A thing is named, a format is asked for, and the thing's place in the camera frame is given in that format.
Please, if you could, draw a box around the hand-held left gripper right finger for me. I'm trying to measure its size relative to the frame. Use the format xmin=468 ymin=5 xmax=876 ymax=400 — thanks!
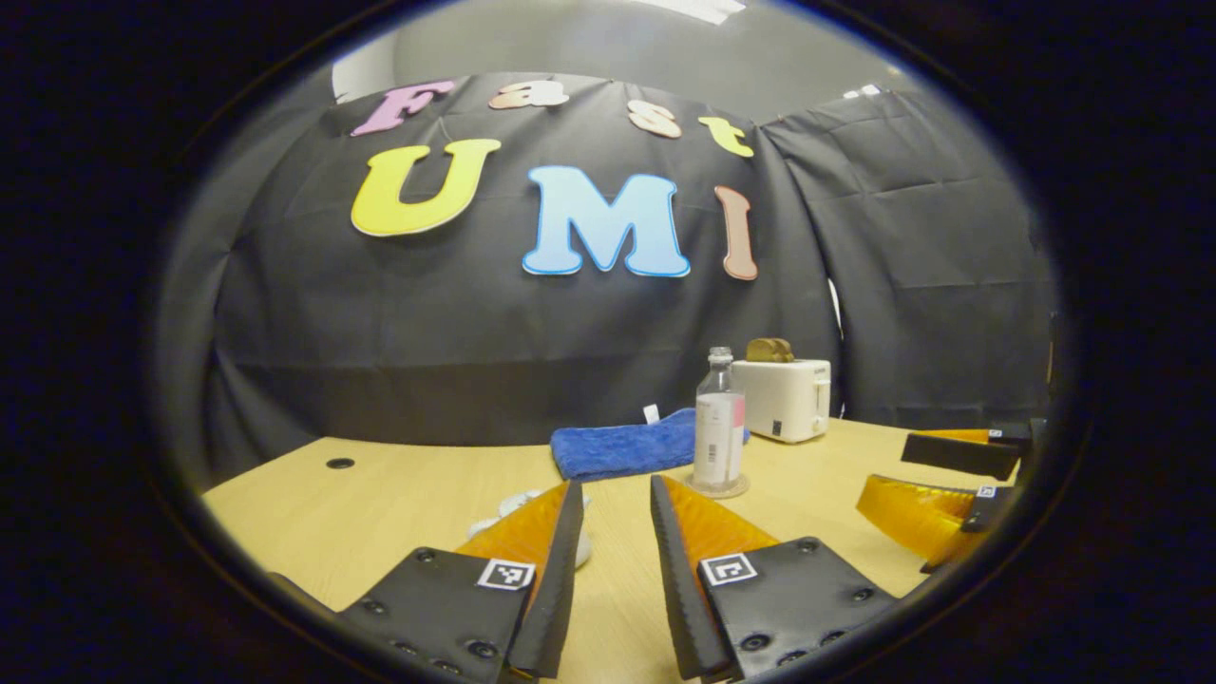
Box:
xmin=650 ymin=475 xmax=899 ymax=683

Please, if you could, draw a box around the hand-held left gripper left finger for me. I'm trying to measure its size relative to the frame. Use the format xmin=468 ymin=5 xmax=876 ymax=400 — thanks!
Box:
xmin=332 ymin=480 xmax=586 ymax=683

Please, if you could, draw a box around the white teacup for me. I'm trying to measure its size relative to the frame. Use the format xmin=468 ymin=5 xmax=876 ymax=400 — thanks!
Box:
xmin=467 ymin=503 xmax=595 ymax=571

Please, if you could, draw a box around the round wooden coaster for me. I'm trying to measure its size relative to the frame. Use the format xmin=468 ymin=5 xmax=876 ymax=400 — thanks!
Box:
xmin=684 ymin=472 xmax=751 ymax=500

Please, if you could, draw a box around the clear plastic water bottle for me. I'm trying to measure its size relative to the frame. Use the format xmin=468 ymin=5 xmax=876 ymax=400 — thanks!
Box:
xmin=693 ymin=347 xmax=747 ymax=490

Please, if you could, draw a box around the blue towel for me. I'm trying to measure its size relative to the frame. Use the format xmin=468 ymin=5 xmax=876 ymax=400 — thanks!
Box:
xmin=550 ymin=404 xmax=751 ymax=483

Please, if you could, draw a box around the white toaster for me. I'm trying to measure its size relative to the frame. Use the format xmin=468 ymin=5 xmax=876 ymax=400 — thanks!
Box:
xmin=730 ymin=358 xmax=833 ymax=445

